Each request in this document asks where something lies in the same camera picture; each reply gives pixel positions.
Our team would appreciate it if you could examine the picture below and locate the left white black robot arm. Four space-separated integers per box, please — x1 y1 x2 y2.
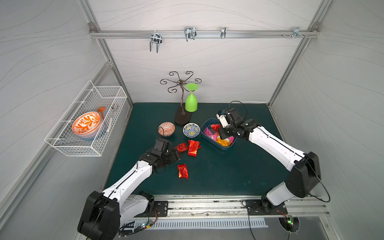
77 138 181 240

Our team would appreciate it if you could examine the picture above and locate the white wire wall basket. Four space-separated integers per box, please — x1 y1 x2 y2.
45 81 127 157

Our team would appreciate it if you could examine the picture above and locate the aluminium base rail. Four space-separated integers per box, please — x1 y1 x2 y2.
125 194 331 221

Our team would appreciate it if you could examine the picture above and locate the dark cup stand with rod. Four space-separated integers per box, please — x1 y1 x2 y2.
160 71 202 125

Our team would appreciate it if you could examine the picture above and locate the large red tea bag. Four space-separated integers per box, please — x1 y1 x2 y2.
188 140 201 157

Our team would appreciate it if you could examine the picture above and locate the metal hook right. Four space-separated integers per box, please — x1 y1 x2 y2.
282 27 309 39

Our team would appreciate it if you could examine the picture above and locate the pink tea bag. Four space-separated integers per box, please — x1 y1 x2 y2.
203 128 218 142
228 136 235 143

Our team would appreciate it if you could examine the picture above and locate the yellow tea bag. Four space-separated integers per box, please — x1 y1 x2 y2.
216 136 232 147

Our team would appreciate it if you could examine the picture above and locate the orange spoon in basket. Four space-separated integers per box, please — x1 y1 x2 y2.
97 107 106 120

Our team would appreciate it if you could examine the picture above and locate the aluminium top rail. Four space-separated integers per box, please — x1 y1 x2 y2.
90 30 321 40

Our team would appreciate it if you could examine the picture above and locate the green plastic goblet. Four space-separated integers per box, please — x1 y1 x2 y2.
185 83 199 113

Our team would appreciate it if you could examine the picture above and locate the metal double hook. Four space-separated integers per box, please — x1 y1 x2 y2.
150 32 163 53

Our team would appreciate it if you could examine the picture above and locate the blue plastic storage box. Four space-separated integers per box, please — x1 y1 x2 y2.
201 118 237 151

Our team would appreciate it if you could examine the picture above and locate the red tea bag front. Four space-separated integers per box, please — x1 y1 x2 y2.
177 164 189 179

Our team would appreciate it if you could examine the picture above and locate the blue patterned small bowl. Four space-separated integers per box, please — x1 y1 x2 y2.
183 123 201 138

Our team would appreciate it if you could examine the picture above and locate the orange white bowl in basket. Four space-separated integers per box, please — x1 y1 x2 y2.
72 112 103 139

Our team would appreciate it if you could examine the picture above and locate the small red tea bag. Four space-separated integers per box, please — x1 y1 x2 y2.
176 143 189 153

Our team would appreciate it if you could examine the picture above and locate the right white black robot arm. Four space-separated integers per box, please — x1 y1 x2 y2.
216 108 321 213

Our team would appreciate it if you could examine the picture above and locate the orange patterned ceramic bowl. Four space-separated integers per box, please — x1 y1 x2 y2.
158 122 176 137

